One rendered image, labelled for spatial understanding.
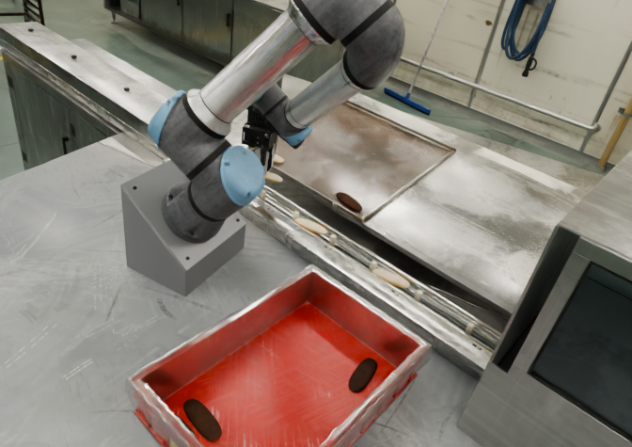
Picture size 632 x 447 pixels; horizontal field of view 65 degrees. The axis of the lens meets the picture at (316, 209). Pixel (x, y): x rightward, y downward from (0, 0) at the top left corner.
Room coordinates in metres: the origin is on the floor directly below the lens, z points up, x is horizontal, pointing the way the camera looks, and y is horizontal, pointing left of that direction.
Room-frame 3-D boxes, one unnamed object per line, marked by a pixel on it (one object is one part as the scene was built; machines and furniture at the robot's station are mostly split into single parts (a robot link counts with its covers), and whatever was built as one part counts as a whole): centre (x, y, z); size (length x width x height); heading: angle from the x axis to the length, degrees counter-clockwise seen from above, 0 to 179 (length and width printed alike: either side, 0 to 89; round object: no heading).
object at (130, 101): (1.93, 1.02, 0.89); 1.25 x 0.18 x 0.09; 53
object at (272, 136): (1.29, 0.19, 1.07); 0.09 x 0.08 x 0.12; 79
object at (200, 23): (5.38, 1.21, 0.51); 3.00 x 1.26 x 1.03; 53
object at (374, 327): (0.62, 0.00, 0.88); 0.49 x 0.34 x 0.10; 144
